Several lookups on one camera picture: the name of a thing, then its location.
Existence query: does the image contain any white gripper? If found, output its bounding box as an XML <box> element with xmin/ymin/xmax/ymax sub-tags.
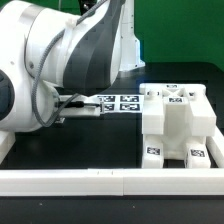
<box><xmin>59</xmin><ymin>95</ymin><xmax>101</xmax><ymax>118</ymax></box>

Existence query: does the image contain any white chair seat part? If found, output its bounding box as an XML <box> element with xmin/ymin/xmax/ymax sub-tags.
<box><xmin>142</xmin><ymin>97</ymin><xmax>206</xmax><ymax>160</ymax></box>

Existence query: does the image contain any white chair back long part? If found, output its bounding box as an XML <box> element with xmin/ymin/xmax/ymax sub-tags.
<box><xmin>139</xmin><ymin>83</ymin><xmax>216</xmax><ymax>136</ymax></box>

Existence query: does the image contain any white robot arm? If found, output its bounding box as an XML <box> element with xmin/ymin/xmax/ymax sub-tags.
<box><xmin>0</xmin><ymin>0</ymin><xmax>144</xmax><ymax>132</ymax></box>

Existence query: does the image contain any white marker sheet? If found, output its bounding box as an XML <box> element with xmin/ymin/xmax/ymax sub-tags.
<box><xmin>98</xmin><ymin>94</ymin><xmax>144</xmax><ymax>114</ymax></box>

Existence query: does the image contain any white left rail block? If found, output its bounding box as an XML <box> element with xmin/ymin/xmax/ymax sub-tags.
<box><xmin>0</xmin><ymin>131</ymin><xmax>16</xmax><ymax>164</ymax></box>

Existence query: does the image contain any white rail block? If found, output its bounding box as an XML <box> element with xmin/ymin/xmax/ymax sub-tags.
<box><xmin>0</xmin><ymin>131</ymin><xmax>16</xmax><ymax>164</ymax></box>
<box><xmin>206</xmin><ymin>127</ymin><xmax>224</xmax><ymax>168</ymax></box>

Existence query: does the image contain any white right rail block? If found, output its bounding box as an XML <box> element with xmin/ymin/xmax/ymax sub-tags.
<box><xmin>206</xmin><ymin>127</ymin><xmax>224</xmax><ymax>168</ymax></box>

